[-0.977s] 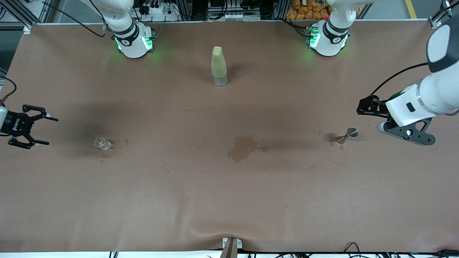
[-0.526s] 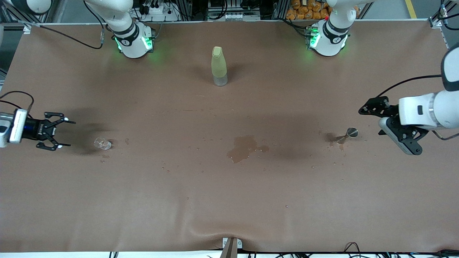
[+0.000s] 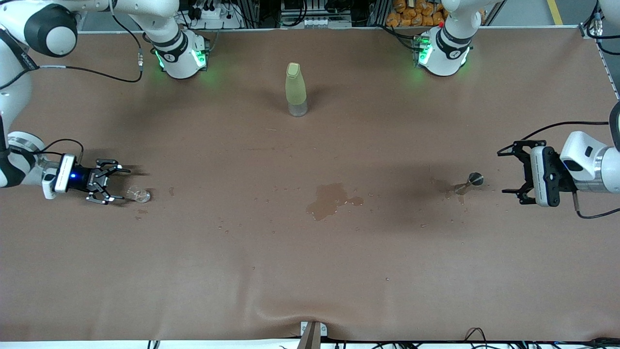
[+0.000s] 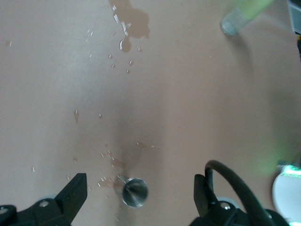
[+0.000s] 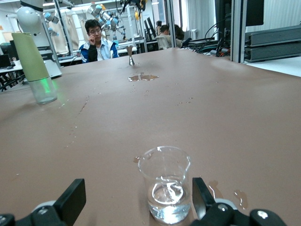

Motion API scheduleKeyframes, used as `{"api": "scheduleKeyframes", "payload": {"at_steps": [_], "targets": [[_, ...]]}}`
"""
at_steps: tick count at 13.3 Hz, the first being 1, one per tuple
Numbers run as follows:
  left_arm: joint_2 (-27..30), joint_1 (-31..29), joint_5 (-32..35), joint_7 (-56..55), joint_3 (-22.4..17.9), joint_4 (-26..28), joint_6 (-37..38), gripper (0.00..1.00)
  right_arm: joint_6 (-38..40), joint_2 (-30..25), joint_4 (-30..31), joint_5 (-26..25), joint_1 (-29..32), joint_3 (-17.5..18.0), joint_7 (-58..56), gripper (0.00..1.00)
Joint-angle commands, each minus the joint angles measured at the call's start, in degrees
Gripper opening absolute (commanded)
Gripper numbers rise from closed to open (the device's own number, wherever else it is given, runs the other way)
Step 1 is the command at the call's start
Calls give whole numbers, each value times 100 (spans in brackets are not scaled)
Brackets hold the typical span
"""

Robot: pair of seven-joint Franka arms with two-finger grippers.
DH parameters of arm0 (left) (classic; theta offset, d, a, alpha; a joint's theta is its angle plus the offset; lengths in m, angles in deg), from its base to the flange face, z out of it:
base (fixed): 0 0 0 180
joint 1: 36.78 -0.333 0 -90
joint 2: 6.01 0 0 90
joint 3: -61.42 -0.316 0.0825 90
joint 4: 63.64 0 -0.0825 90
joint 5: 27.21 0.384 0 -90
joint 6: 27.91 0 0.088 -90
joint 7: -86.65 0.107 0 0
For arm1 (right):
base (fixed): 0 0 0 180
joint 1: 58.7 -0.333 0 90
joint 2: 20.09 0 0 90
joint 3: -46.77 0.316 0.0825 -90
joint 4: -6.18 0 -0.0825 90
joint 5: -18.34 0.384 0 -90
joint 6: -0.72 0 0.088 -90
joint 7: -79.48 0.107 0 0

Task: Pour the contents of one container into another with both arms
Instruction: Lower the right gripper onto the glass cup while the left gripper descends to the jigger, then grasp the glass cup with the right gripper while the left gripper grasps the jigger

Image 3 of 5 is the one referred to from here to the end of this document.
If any long black cable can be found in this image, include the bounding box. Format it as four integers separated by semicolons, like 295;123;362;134
533;337;620;348

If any white power strip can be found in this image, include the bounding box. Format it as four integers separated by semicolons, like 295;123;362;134
186;4;243;30

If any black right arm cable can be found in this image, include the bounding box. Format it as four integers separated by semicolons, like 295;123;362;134
0;0;144;160

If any large brown liquid puddle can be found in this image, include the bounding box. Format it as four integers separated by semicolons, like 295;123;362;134
306;183;365;222

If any aluminium table edge rail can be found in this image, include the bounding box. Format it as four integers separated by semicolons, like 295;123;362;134
593;36;620;100

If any orange snack packets pile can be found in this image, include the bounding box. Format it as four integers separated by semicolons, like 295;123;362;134
386;0;453;28

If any brown table cloth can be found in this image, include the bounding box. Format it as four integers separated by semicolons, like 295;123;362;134
0;27;620;342

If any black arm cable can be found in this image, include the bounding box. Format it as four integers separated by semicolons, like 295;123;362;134
497;10;620;220
0;0;144;160

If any yellow-green frosted bottle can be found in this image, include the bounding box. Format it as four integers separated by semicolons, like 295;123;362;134
285;62;309;117

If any clear glass measuring cup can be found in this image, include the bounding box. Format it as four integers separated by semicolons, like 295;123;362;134
127;186;152;204

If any black equipment box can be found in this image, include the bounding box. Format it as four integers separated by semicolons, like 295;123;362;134
281;0;353;22

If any looped black cable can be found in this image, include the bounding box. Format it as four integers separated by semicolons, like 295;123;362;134
464;328;488;347

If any metal table edge bracket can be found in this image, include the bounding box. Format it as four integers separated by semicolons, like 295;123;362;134
296;321;328;349

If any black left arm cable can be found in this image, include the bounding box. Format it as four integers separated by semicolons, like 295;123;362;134
497;10;620;220

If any aluminium frame post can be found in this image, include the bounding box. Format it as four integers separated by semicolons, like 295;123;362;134
580;0;620;39

